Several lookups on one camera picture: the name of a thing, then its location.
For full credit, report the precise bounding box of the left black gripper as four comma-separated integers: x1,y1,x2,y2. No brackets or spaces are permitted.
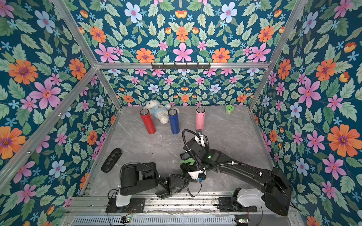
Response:
175,159,197,194

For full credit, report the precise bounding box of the green microfiber cloth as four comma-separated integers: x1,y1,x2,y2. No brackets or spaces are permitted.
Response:
180,158,195,166

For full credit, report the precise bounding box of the pink thermos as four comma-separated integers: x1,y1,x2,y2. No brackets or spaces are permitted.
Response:
196,106,206,131

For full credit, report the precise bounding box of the dark blue thermos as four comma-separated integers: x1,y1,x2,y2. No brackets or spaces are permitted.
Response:
168,109,180,134

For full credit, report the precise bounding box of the red thermos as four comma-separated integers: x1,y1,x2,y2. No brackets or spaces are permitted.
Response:
140,108,156,134

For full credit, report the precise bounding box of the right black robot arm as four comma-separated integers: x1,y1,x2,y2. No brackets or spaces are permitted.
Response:
182,129,293,216

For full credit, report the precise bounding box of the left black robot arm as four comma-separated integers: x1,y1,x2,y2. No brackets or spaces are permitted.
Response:
116,162,206,207

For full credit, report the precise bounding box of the small green toy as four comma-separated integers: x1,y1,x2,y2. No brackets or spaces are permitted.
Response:
225,105,235,115

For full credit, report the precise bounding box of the white teddy bear plush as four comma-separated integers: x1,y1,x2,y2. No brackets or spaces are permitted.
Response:
143,100,180,124

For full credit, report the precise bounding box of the black checkered oval pad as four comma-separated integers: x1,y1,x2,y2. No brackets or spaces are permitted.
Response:
101,148,123,173

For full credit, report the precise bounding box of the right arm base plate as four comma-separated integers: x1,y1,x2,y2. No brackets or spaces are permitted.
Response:
216,197,257,213

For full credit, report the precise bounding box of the black wall hook rail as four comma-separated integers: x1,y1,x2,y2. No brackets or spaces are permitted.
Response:
151,63,211,70

